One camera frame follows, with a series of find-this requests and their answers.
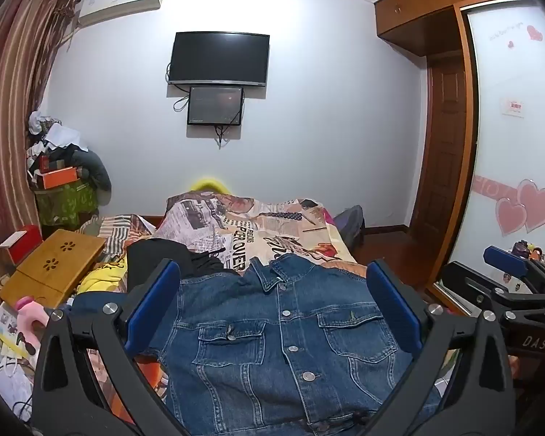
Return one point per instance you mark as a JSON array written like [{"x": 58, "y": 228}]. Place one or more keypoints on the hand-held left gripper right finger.
[{"x": 393, "y": 302}]

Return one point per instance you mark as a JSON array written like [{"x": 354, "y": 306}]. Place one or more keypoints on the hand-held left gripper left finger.
[{"x": 152, "y": 302}]

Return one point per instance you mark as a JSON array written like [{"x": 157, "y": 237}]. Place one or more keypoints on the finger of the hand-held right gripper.
[
  {"x": 504, "y": 257},
  {"x": 470, "y": 288}
]

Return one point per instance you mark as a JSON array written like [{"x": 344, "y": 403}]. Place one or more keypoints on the blue denim jacket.
[{"x": 272, "y": 345}]

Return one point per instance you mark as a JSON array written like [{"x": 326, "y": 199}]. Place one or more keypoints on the pile of clothes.
[{"x": 93, "y": 166}]

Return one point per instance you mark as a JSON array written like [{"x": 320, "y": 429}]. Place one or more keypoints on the dark purple bottle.
[{"x": 521, "y": 249}]

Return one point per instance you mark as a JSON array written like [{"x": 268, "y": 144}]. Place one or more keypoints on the black cloth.
[{"x": 163, "y": 259}]

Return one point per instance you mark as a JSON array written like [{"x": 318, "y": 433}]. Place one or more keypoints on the yellow cloth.
[{"x": 101, "y": 277}]

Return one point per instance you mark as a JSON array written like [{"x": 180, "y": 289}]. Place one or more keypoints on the bed with printed sheet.
[{"x": 116, "y": 236}]

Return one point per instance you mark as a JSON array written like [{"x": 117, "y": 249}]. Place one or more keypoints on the dark backpack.
[{"x": 352, "y": 225}]

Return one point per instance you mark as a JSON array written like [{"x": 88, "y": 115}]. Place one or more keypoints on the wardrobe with heart stickers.
[{"x": 504, "y": 168}]

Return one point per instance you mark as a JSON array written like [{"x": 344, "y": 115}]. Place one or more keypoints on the wooden lap table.
[{"x": 50, "y": 272}]

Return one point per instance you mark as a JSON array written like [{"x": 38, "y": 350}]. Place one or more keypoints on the newspaper print blanket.
[{"x": 236, "y": 222}]

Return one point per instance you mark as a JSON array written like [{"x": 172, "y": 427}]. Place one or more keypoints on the pink plastic object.
[{"x": 27, "y": 313}]

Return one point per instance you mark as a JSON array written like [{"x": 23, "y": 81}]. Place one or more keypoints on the yellow round object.
[{"x": 209, "y": 185}]

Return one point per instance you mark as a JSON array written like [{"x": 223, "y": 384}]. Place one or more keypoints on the green patterned bag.
[{"x": 66, "y": 204}]

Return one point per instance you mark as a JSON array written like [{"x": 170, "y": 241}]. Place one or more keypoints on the red box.
[{"x": 29, "y": 241}]

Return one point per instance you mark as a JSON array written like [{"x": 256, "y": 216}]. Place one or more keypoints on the colourful booklet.
[{"x": 9, "y": 327}]

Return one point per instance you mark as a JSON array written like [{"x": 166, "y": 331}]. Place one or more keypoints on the orange box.
[{"x": 59, "y": 178}]

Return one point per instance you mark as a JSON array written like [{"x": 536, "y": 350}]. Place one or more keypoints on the white bag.
[{"x": 4, "y": 381}]

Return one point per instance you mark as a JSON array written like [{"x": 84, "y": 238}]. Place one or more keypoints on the striped brown curtain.
[{"x": 9, "y": 122}]

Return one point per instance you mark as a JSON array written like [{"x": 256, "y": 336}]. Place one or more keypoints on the wooden overhead cabinet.
[{"x": 418, "y": 13}]

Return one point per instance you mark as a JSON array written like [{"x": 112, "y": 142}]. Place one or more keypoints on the white air conditioner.
[{"x": 118, "y": 2}]

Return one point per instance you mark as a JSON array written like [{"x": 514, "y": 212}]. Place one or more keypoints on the small black wall monitor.
[{"x": 214, "y": 104}]

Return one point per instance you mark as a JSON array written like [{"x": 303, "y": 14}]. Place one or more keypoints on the black wall television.
[{"x": 218, "y": 59}]

